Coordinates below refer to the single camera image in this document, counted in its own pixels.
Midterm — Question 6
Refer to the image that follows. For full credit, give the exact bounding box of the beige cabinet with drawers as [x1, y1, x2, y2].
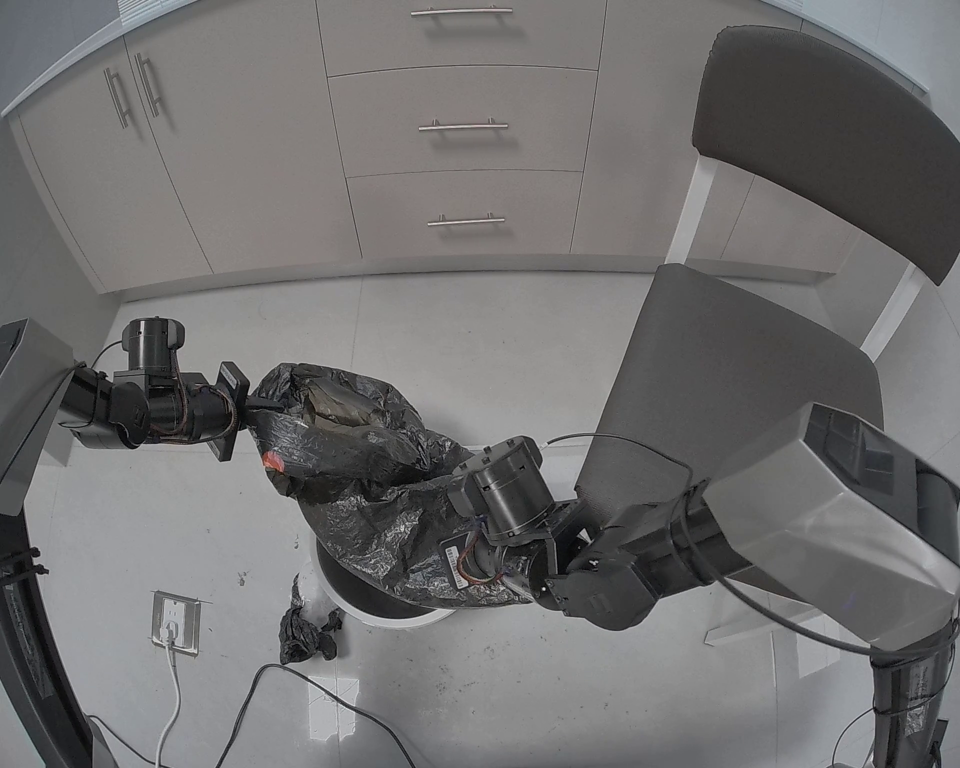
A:
[0, 0, 935, 301]

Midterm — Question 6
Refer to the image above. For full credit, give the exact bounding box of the white cable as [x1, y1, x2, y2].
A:
[153, 636, 186, 768]

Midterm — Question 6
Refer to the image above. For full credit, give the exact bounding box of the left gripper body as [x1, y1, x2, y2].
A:
[182, 384, 247, 463]

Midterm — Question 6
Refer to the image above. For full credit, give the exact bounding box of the white trash bin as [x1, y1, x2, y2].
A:
[311, 534, 460, 630]

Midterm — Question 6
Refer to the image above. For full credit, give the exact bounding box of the crumpled black plastic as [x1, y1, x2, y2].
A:
[279, 571, 346, 666]

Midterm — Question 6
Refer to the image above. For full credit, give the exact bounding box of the black plastic bag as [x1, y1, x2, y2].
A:
[247, 360, 543, 610]

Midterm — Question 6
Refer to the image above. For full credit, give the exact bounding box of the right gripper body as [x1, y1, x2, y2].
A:
[438, 529, 543, 603]

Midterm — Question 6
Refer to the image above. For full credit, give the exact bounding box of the grey chair with white legs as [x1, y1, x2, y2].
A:
[573, 24, 960, 648]

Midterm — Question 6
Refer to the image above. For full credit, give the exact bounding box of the black cable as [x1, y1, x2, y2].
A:
[223, 663, 417, 768]
[543, 432, 960, 655]

